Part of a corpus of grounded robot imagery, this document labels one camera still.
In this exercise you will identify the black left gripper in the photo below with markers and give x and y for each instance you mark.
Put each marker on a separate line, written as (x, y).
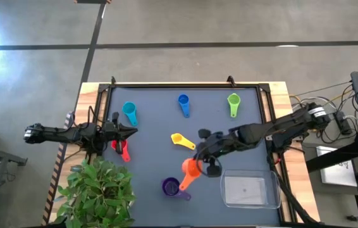
(120, 131)

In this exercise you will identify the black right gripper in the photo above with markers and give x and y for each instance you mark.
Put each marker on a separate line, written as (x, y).
(213, 155)

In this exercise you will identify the teal measuring cup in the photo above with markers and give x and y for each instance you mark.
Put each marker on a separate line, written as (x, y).
(129, 108)

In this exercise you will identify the orange measuring cup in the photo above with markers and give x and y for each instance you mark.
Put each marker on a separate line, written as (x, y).
(189, 172)

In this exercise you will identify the red measuring cup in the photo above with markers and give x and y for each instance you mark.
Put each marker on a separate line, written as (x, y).
(126, 155)

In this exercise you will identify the yellow measuring cup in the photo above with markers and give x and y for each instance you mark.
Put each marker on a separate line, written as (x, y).
(176, 138)

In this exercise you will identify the purple measuring cup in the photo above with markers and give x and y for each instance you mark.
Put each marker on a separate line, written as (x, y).
(169, 187)

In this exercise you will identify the blue measuring cup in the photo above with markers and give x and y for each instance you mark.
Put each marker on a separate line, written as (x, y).
(183, 99)

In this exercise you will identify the green measuring cup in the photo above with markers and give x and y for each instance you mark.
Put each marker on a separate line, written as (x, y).
(233, 99)

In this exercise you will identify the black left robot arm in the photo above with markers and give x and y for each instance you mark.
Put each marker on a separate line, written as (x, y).
(55, 133)

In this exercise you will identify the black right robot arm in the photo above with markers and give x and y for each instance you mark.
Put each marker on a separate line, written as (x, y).
(261, 131)

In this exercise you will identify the clear plastic basket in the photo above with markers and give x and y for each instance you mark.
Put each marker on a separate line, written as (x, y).
(250, 190)

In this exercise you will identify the dark grey table mat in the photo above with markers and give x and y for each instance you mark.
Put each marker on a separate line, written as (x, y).
(157, 101)

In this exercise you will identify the green leafy plant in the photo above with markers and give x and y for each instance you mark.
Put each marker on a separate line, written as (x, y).
(96, 193)

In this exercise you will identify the yellow black striped tape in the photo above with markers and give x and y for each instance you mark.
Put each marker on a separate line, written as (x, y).
(55, 177)

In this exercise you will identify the black diagonal metal bar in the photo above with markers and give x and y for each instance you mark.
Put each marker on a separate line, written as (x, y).
(334, 157)

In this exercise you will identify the white paper sheet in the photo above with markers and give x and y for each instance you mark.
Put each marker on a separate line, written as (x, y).
(337, 174)

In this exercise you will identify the black power strip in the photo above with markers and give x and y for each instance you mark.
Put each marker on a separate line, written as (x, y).
(343, 123)

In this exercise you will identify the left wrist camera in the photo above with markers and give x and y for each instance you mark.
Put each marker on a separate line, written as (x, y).
(109, 127)

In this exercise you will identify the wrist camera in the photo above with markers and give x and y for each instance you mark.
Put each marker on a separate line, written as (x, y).
(109, 127)
(218, 141)

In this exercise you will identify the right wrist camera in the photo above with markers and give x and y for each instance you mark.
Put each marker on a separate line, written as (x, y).
(218, 141)

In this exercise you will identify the black frame clamp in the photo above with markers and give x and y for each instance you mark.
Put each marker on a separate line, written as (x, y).
(113, 81)
(230, 81)

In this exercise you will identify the black metal table frame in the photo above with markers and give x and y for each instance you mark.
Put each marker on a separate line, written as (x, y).
(182, 85)

